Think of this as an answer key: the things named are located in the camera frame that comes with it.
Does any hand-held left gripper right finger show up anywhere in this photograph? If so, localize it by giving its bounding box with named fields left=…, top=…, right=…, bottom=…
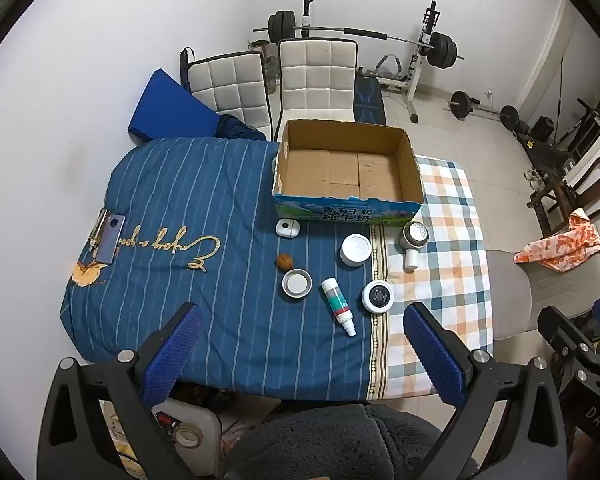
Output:
left=402, top=302, right=571, bottom=480

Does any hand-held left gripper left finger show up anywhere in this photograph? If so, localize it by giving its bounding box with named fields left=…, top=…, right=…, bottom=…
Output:
left=36, top=302, right=204, bottom=480

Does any round white black-faced device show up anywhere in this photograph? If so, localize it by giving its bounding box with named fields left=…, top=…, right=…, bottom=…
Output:
left=361, top=280, right=395, bottom=314

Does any white teal spray bottle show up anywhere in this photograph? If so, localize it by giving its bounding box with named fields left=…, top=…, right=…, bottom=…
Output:
left=321, top=278, right=357, bottom=338

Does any white lint remover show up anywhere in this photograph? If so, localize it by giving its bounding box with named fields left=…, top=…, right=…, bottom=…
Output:
left=403, top=221, right=429, bottom=273

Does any white round jar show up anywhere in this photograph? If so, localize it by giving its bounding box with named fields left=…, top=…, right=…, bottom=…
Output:
left=339, top=233, right=373, bottom=267

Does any printed cardboard box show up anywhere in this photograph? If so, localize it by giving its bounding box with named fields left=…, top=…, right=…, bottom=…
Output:
left=272, top=119, right=425, bottom=226

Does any grey upholstered chair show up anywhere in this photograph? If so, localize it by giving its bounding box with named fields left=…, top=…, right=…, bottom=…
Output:
left=484, top=246, right=600, bottom=343

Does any blue and plaid bed sheet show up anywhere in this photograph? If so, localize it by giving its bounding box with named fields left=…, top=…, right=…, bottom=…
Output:
left=60, top=136, right=494, bottom=402

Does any orange patterned cloth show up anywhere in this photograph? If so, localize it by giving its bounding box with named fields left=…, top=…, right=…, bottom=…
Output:
left=513, top=208, right=600, bottom=273

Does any tape roll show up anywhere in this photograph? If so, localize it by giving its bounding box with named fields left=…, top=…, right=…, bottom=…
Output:
left=172, top=425, right=202, bottom=449

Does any dark wooden chair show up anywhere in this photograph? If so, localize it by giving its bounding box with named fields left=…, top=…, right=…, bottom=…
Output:
left=526, top=156, right=600, bottom=237

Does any purple smartphone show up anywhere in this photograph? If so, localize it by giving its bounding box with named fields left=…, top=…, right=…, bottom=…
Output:
left=93, top=214, right=126, bottom=265

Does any grey fleece garment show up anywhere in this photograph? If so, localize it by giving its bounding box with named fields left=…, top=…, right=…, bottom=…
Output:
left=224, top=402, right=450, bottom=480

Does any metal clip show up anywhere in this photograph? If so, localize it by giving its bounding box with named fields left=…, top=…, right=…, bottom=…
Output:
left=86, top=208, right=113, bottom=252

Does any black exercise machine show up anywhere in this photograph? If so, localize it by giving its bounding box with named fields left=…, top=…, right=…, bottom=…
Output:
left=554, top=99, right=600, bottom=172

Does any black speaker box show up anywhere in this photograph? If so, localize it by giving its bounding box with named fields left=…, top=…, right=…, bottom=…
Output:
left=530, top=116, right=555, bottom=142

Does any dark blue cloth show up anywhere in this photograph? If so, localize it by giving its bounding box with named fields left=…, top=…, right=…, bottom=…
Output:
left=214, top=114, right=268, bottom=142

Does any short barbell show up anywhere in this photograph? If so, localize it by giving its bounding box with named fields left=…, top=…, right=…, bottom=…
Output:
left=447, top=90, right=522, bottom=134

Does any blue foam cushion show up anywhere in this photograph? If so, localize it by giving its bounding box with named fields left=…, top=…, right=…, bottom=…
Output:
left=127, top=70, right=224, bottom=144

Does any black weight bench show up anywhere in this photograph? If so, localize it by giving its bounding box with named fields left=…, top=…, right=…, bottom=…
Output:
left=353, top=75, right=389, bottom=126

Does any white padded chair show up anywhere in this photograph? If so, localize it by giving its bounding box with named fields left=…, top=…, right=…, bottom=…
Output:
left=278, top=38, right=359, bottom=124
left=187, top=51, right=274, bottom=141

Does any black pole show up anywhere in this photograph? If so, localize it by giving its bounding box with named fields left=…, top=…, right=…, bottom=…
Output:
left=179, top=47, right=195, bottom=93

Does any white rack upright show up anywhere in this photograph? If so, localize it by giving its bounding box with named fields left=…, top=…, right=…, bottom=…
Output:
left=403, top=2, right=444, bottom=124

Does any long barbell with plates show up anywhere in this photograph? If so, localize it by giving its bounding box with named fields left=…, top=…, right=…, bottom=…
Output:
left=252, top=10, right=465, bottom=69

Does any black red rack upright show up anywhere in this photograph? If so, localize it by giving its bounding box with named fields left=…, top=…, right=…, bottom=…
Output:
left=300, top=0, right=315, bottom=39

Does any grey exercise handle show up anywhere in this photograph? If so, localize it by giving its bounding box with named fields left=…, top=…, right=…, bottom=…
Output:
left=376, top=53, right=407, bottom=82

